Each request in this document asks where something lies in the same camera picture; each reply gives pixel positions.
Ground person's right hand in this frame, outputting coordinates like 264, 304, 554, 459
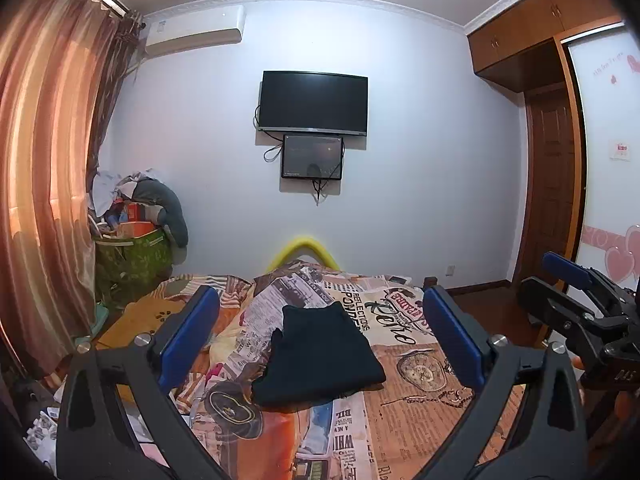
616, 390, 640, 425

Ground white air conditioner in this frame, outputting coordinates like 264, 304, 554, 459
144, 5, 247, 57

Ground pile of clothes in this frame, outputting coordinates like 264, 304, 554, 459
90, 170, 166, 236

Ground wall television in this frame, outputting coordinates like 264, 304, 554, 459
257, 71, 369, 137

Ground small wall monitor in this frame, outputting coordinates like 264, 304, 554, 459
281, 133, 345, 181

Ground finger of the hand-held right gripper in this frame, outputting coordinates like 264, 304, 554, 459
516, 276, 590, 330
542, 251, 610, 292

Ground wooden door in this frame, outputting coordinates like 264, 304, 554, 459
522, 85, 581, 286

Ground grey plush toy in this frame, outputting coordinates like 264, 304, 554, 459
132, 180, 190, 248

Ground printed blanket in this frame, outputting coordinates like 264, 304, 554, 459
95, 260, 551, 480

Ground wardrobe with heart stickers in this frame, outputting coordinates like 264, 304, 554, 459
465, 0, 640, 293

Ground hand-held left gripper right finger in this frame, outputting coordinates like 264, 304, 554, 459
415, 285, 587, 480

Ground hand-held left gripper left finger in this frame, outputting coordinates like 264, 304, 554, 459
55, 285, 224, 480

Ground orange curtain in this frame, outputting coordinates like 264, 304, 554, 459
0, 0, 143, 376

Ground yellow foam tube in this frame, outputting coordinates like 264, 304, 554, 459
267, 235, 341, 273

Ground dark pants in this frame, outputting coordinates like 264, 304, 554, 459
250, 301, 387, 407

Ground green storage bag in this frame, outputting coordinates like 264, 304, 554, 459
94, 230, 173, 307

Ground wooden board with flower cutouts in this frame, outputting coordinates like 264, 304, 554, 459
95, 292, 197, 352

